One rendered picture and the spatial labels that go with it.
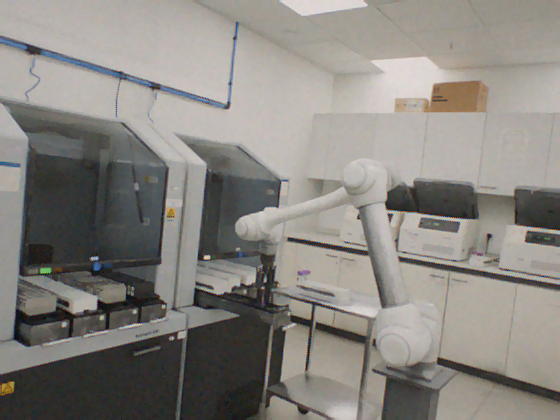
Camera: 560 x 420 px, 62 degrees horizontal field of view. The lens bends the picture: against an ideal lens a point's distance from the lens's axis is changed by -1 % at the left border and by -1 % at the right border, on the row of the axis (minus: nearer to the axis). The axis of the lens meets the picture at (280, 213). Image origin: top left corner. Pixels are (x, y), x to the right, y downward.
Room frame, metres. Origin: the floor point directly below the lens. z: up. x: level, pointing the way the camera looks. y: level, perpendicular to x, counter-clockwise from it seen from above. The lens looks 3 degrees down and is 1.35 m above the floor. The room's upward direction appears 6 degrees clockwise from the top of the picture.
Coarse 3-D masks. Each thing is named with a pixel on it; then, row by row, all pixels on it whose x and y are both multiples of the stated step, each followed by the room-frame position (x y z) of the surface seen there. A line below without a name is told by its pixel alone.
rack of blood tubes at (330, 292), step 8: (312, 280) 2.50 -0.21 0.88; (296, 288) 2.44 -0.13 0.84; (304, 288) 2.45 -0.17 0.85; (312, 288) 2.49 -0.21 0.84; (320, 288) 2.35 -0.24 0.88; (328, 288) 2.34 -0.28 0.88; (336, 288) 2.36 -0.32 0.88; (344, 288) 2.38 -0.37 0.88; (312, 296) 2.37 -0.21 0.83; (320, 296) 2.35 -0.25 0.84; (328, 296) 2.42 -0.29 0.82; (336, 296) 2.29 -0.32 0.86; (344, 296) 2.30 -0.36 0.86
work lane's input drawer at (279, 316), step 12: (204, 300) 2.26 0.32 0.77; (216, 300) 2.22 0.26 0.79; (228, 300) 2.18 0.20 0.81; (240, 300) 2.22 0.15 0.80; (252, 300) 2.24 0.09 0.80; (240, 312) 2.13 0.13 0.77; (252, 312) 2.09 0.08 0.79; (264, 312) 2.05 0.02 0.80; (276, 312) 2.04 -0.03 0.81; (288, 312) 2.11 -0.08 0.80; (276, 324) 2.04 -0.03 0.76; (288, 324) 2.12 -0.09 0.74
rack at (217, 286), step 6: (198, 276) 2.38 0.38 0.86; (204, 276) 2.39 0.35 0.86; (198, 282) 2.40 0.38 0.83; (204, 282) 2.29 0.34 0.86; (210, 282) 2.27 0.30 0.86; (216, 282) 2.28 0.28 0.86; (222, 282) 2.30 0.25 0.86; (228, 282) 2.31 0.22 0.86; (198, 288) 2.31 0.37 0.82; (204, 288) 2.29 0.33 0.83; (210, 288) 2.38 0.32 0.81; (216, 288) 2.24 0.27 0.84; (222, 288) 2.26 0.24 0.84; (228, 288) 2.30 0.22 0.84; (216, 294) 2.24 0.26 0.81
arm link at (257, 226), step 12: (336, 192) 1.98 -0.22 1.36; (300, 204) 1.99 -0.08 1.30; (312, 204) 1.98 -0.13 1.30; (324, 204) 1.98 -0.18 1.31; (336, 204) 1.98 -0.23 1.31; (252, 216) 2.00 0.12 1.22; (264, 216) 1.99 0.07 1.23; (276, 216) 1.97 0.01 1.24; (288, 216) 1.97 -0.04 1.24; (300, 216) 1.98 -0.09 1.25; (240, 228) 1.97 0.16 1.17; (252, 228) 1.96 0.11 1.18; (264, 228) 1.98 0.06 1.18; (252, 240) 2.02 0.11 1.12
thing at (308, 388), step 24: (288, 288) 2.53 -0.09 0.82; (312, 312) 2.79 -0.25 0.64; (360, 312) 2.17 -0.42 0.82; (312, 336) 2.79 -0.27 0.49; (264, 360) 2.46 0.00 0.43; (264, 384) 2.45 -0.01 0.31; (288, 384) 2.55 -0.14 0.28; (312, 384) 2.58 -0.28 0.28; (336, 384) 2.62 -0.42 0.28; (264, 408) 2.46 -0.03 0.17; (312, 408) 2.29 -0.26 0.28; (336, 408) 2.31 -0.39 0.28; (360, 408) 2.11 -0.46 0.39
